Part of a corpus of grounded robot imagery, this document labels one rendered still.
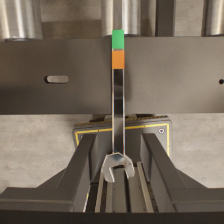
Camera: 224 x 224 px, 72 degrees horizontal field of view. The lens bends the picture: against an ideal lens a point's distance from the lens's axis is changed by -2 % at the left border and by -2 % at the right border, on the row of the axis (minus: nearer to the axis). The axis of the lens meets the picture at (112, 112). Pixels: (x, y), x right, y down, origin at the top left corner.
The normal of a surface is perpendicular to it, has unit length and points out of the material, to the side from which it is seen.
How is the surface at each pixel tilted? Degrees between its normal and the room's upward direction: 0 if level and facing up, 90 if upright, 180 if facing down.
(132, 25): 25
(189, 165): 0
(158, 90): 0
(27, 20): 42
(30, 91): 0
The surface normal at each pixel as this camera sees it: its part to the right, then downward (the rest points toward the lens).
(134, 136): -0.03, 0.25
